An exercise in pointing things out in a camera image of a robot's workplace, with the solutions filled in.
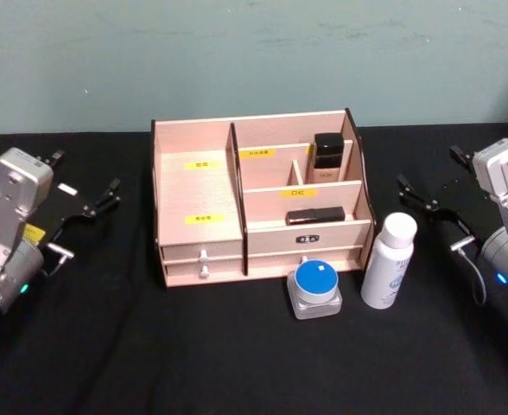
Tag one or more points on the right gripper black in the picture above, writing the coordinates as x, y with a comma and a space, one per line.
465, 207

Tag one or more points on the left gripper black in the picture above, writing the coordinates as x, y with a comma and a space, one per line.
61, 206

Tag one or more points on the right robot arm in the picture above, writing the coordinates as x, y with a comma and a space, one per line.
506, 203

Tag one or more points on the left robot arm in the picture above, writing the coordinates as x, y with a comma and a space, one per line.
14, 203

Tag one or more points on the white spray bottle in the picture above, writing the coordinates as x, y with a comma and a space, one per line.
385, 268

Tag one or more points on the black capped beige cosmetic bottle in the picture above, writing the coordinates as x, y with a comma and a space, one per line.
324, 160

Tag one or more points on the pink wooden desk organizer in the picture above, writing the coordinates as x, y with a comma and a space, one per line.
202, 190

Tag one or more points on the pink drawer with white knob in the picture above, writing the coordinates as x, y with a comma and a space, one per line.
180, 250
180, 273

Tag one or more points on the black lipstick tube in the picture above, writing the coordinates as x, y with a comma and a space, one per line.
316, 215

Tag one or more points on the glass jar with blue lid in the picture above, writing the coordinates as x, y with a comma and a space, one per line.
315, 283

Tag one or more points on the wide pink drawer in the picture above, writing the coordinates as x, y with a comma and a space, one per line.
271, 261

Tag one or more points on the black table cloth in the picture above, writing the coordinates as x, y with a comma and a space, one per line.
219, 359

